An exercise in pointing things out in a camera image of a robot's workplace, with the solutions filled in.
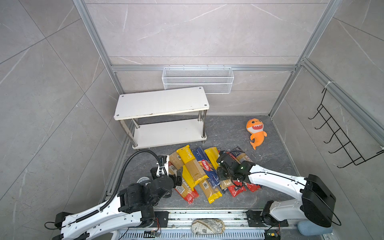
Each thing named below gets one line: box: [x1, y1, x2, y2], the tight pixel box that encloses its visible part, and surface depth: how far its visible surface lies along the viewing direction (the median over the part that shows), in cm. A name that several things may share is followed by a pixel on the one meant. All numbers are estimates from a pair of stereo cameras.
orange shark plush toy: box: [246, 118, 268, 150], surface depth 105 cm
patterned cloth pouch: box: [191, 218, 225, 235], surface depth 70 cm
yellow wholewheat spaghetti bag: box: [176, 145, 209, 185], surface depth 87 cm
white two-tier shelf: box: [113, 86, 210, 150], surface depth 97 cm
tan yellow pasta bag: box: [169, 151, 196, 191], surface depth 90 cm
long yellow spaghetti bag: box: [198, 178, 223, 204], surface depth 82 cm
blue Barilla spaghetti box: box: [192, 146, 221, 188], surface depth 87 cm
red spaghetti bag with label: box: [168, 161, 200, 205], surface depth 81 cm
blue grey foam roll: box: [297, 219, 333, 236], surface depth 70 cm
